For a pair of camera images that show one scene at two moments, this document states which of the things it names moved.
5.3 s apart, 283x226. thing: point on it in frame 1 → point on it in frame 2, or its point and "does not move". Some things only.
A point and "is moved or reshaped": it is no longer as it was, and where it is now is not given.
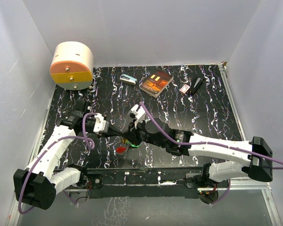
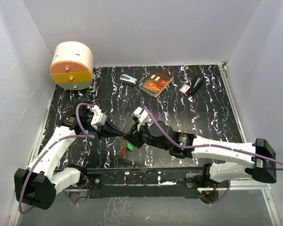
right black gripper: (132, 135) does not move
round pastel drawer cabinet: (71, 65) does not move
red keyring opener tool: (120, 149) is moved or reshaped
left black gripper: (111, 132) does not move
